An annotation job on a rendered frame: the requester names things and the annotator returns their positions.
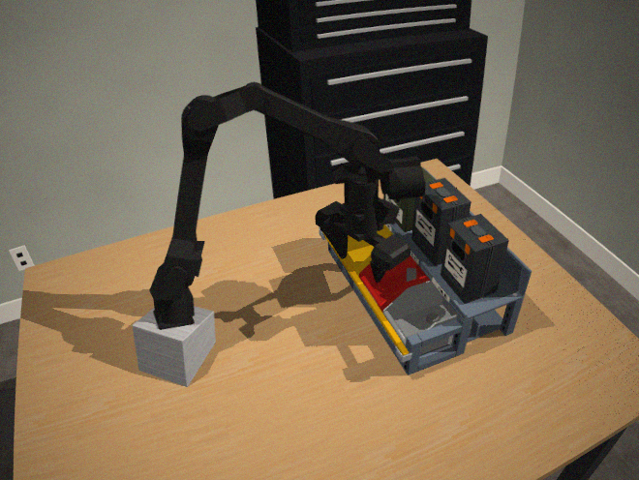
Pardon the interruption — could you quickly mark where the red open bin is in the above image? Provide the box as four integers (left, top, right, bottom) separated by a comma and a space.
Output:
359, 256, 430, 311

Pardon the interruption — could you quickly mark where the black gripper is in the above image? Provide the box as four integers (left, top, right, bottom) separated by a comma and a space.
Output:
315, 201, 411, 283

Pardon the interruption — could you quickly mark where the yellow long thin bar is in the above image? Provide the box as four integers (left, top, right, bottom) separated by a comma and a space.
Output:
323, 233, 409, 355

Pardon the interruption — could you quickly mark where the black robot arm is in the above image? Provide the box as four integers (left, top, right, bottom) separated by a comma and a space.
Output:
150, 82, 426, 330

